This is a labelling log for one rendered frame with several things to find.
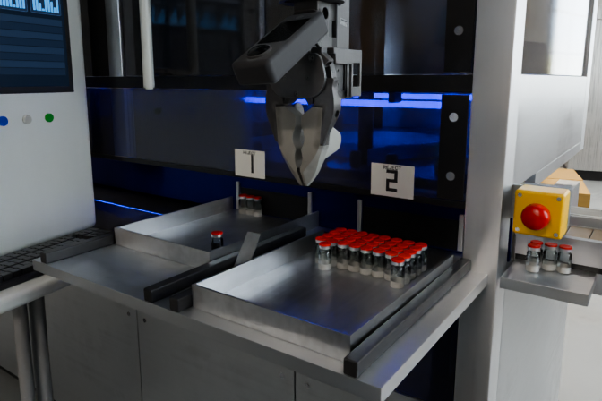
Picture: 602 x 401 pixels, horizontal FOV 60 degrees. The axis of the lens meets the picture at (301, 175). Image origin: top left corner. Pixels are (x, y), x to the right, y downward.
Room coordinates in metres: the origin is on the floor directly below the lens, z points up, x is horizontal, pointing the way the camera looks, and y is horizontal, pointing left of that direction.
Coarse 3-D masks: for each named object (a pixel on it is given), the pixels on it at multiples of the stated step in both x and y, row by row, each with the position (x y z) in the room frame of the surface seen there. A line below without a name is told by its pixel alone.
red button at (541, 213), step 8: (528, 208) 0.77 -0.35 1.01; (536, 208) 0.76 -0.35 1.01; (544, 208) 0.76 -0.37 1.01; (520, 216) 0.77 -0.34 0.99; (528, 216) 0.76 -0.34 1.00; (536, 216) 0.75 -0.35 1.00; (544, 216) 0.75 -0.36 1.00; (528, 224) 0.76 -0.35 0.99; (536, 224) 0.75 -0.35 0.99; (544, 224) 0.75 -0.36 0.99
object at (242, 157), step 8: (240, 152) 1.14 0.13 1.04; (248, 152) 1.12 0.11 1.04; (256, 152) 1.11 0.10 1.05; (240, 160) 1.14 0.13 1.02; (248, 160) 1.12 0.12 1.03; (256, 160) 1.11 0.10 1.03; (264, 160) 1.10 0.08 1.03; (240, 168) 1.14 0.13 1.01; (248, 168) 1.12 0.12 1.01; (256, 168) 1.11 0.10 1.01; (264, 168) 1.10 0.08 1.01; (248, 176) 1.12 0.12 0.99; (256, 176) 1.11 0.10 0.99; (264, 176) 1.10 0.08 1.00
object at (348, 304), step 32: (288, 256) 0.88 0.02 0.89; (448, 256) 0.81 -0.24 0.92; (192, 288) 0.70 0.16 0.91; (224, 288) 0.74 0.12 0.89; (256, 288) 0.76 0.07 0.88; (288, 288) 0.76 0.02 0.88; (320, 288) 0.76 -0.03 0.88; (352, 288) 0.76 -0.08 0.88; (384, 288) 0.76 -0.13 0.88; (416, 288) 0.70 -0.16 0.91; (256, 320) 0.63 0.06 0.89; (288, 320) 0.60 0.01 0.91; (320, 320) 0.65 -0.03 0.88; (352, 320) 0.65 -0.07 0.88; (384, 320) 0.62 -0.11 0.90; (320, 352) 0.57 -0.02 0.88
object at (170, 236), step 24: (168, 216) 1.09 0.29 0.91; (192, 216) 1.15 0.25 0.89; (216, 216) 1.19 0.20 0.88; (240, 216) 1.19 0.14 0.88; (264, 216) 1.19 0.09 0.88; (312, 216) 1.09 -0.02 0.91; (120, 240) 0.97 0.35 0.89; (144, 240) 0.93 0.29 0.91; (168, 240) 1.01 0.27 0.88; (192, 240) 1.01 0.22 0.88; (240, 240) 0.90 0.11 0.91; (192, 264) 0.86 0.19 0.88
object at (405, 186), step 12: (372, 168) 0.95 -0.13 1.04; (384, 168) 0.94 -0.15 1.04; (396, 168) 0.92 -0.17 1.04; (408, 168) 0.91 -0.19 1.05; (372, 180) 0.95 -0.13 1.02; (384, 180) 0.94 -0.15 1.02; (408, 180) 0.91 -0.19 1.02; (372, 192) 0.95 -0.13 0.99; (384, 192) 0.94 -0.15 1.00; (396, 192) 0.92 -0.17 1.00; (408, 192) 0.91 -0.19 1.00
